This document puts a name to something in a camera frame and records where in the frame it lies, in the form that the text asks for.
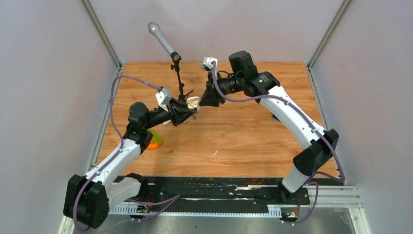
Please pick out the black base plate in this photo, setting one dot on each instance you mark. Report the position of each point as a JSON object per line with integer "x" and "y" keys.
{"x": 220, "y": 195}

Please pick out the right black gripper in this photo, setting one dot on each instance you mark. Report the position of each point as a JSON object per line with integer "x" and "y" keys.
{"x": 211, "y": 97}

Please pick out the black tripod microphone stand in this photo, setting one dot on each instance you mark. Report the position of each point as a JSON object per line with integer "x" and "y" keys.
{"x": 176, "y": 58}

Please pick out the grey microphone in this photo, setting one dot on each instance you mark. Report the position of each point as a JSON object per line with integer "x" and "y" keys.
{"x": 155, "y": 30}

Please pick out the green block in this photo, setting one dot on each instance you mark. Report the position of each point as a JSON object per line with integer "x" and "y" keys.
{"x": 156, "y": 138}

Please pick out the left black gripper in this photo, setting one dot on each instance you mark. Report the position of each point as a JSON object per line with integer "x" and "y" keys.
{"x": 179, "y": 111}

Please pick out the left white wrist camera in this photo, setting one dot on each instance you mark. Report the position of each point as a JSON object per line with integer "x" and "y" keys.
{"x": 163, "y": 97}

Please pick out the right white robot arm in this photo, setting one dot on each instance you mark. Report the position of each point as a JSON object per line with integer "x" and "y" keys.
{"x": 318, "y": 145}

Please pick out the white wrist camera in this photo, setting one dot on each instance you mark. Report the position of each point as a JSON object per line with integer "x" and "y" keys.
{"x": 207, "y": 63}
{"x": 163, "y": 97}

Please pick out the small beige charging case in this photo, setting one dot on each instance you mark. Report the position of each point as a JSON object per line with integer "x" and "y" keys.
{"x": 193, "y": 103}

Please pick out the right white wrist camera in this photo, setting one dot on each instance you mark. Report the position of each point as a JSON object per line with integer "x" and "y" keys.
{"x": 207, "y": 63}

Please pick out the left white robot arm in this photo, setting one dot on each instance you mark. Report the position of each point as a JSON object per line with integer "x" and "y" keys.
{"x": 90, "y": 197}

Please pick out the orange ring toy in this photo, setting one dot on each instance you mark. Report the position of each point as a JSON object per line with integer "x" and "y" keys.
{"x": 155, "y": 145}

